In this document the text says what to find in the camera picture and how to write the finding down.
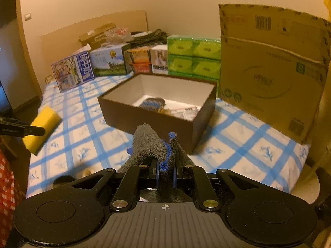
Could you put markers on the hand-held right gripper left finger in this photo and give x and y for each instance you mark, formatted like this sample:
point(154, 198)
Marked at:
point(156, 173)

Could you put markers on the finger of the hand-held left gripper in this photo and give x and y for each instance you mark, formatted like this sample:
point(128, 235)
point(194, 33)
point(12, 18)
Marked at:
point(33, 131)

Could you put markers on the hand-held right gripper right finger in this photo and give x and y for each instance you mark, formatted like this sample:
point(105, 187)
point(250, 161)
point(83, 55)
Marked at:
point(175, 177)

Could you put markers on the yellow sponge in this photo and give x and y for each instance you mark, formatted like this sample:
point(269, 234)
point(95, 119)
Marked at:
point(49, 118)

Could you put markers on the grey fuzzy towel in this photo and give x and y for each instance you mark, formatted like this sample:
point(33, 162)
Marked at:
point(147, 144)

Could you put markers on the clear bag of cotton swabs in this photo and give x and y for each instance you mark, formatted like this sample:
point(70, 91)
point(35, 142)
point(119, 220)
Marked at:
point(165, 111)

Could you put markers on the red printed packet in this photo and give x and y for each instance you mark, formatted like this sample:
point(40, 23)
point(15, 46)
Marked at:
point(186, 112)

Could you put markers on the brown cardboard box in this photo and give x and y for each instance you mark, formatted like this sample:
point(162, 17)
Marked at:
point(116, 116)

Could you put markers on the grey striped knit sock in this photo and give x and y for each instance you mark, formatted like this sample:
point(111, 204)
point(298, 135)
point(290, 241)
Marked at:
point(152, 103)

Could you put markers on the dark glossy screen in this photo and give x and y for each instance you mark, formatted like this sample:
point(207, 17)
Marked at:
point(5, 98)

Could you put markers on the blue checked bedsheet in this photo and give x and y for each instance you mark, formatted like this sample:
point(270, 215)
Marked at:
point(85, 134)

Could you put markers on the small beige woven item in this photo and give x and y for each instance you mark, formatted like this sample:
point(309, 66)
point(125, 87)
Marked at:
point(50, 79)

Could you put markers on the red checked cloth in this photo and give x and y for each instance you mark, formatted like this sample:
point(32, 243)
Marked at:
point(9, 191)

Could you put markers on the blue printed box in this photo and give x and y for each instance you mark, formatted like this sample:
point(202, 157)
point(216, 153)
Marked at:
point(72, 72)

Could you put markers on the beige wooden headboard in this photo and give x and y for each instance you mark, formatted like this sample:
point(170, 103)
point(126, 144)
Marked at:
point(64, 38)

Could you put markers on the green and white milk box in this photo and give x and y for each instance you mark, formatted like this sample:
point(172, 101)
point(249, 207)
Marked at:
point(108, 60)

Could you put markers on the dark box with orange print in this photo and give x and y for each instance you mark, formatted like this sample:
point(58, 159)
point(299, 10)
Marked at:
point(139, 60)

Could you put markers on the small white printed box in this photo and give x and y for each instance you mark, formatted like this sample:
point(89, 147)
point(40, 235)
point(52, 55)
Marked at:
point(159, 59)

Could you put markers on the long flat cardboard box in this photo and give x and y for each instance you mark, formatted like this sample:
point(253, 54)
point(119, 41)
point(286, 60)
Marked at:
point(94, 35)

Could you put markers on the green tissue packet bundle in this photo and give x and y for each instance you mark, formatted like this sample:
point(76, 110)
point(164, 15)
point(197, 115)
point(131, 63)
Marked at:
point(194, 56)

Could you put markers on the clear plastic bag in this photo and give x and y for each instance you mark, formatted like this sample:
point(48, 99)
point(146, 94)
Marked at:
point(117, 35)

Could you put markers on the white fan stand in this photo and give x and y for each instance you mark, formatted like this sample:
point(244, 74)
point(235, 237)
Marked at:
point(306, 186)

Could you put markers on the large tan cardboard box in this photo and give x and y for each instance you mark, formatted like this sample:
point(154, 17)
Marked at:
point(271, 69)

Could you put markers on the white light switch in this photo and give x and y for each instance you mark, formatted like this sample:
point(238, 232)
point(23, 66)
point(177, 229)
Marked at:
point(28, 16)

